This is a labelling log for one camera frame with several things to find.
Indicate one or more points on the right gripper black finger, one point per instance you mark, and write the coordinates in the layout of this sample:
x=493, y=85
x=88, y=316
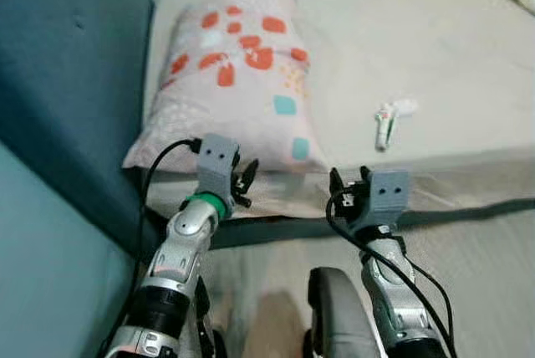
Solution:
x=334, y=181
x=365, y=173

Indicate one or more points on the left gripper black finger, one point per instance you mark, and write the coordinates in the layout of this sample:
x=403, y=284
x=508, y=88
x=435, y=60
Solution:
x=252, y=172
x=239, y=178

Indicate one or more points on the white tissue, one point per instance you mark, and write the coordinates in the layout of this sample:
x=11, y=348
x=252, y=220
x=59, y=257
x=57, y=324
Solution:
x=405, y=106

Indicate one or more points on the pink patterned pillow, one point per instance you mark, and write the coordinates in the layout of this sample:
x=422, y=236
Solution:
x=234, y=82

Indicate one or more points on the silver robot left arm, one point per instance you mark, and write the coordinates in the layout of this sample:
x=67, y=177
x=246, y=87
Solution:
x=180, y=249

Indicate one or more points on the grey robot left leg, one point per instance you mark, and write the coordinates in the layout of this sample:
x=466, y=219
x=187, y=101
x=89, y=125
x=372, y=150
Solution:
x=205, y=324

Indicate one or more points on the cream sheeted bed mattress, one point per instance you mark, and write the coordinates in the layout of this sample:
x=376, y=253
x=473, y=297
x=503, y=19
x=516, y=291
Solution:
x=451, y=57

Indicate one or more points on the blue upholstered headboard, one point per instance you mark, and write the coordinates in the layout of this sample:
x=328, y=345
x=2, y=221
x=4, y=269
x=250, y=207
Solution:
x=67, y=57

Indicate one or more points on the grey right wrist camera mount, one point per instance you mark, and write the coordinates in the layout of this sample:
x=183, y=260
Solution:
x=389, y=191

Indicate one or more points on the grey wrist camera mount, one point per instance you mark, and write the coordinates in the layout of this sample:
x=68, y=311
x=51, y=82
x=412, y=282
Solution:
x=389, y=191
x=217, y=157

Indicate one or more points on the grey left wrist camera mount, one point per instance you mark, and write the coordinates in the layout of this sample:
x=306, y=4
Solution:
x=217, y=157

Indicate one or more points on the dark blue bed frame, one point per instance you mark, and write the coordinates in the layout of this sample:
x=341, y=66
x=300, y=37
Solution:
x=460, y=210

